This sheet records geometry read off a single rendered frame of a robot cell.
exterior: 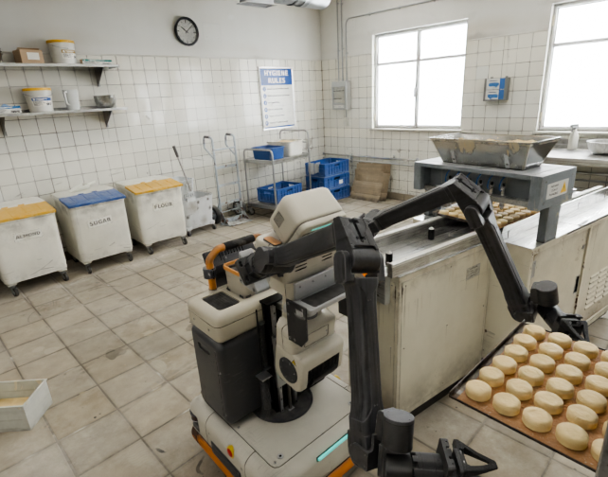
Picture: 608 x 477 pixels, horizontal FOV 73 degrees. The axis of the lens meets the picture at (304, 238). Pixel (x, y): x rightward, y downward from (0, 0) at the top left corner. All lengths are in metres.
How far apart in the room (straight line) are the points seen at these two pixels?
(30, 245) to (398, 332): 3.44
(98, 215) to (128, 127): 1.24
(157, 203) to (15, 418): 2.67
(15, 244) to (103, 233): 0.74
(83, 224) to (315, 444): 3.34
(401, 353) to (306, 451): 0.58
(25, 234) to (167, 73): 2.46
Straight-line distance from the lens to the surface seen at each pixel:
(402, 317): 1.86
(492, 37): 5.74
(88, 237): 4.54
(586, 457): 0.94
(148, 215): 4.72
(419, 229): 2.26
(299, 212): 1.29
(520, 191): 2.26
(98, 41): 5.25
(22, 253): 4.42
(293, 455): 1.77
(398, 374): 2.01
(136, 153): 5.31
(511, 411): 0.96
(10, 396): 2.97
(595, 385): 1.09
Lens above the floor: 1.57
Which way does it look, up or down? 19 degrees down
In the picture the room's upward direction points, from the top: 3 degrees counter-clockwise
